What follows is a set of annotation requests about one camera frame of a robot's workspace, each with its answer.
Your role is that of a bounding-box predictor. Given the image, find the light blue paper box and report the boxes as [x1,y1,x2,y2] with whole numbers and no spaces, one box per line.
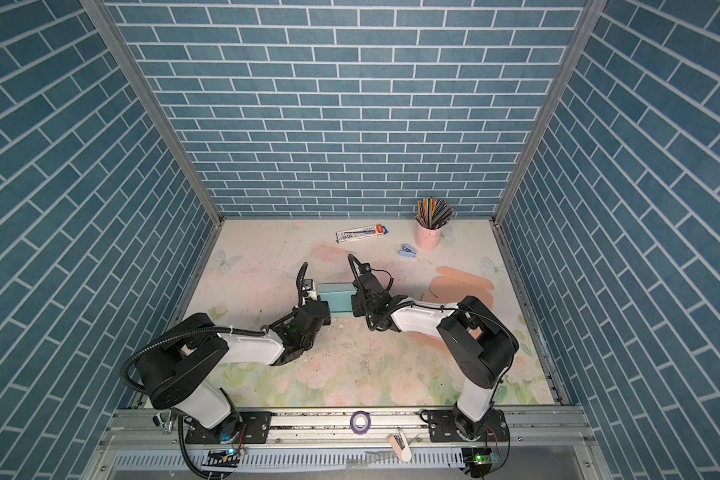
[317,282,356,316]

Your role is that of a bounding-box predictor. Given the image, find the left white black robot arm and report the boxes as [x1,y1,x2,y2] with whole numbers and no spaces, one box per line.
[120,298,331,443]

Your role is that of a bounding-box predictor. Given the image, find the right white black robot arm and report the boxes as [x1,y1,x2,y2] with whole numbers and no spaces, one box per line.
[352,270,519,440]

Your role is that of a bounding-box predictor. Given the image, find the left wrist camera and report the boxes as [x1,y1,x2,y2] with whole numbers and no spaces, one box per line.
[302,279,318,301]

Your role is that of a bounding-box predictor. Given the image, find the pink pen cup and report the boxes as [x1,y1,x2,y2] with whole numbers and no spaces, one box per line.
[415,225,442,251]

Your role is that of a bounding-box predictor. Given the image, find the left black corrugated cable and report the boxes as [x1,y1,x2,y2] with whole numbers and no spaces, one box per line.
[119,261,310,397]

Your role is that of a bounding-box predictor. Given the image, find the white pink small tool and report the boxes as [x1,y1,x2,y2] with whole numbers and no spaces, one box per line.
[387,429,413,463]

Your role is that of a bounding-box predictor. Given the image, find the colored pencils bundle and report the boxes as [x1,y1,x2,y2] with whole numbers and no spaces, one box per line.
[416,198,454,230]

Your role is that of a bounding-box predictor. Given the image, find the right black cable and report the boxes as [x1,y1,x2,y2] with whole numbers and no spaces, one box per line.
[347,253,520,391]

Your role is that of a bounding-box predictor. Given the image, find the pink flat paper box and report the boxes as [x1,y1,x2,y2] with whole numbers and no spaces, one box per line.
[410,266,497,355]

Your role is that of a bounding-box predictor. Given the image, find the white pencil box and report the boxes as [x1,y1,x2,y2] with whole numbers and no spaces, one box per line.
[335,224,388,244]

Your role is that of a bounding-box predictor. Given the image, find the metal base rail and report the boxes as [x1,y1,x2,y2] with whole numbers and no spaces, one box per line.
[84,405,608,479]

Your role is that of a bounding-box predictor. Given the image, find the blue small stapler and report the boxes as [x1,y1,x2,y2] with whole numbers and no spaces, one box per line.
[399,244,417,258]

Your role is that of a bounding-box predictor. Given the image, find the purple tape roll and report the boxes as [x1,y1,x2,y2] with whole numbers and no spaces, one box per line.
[349,410,371,435]

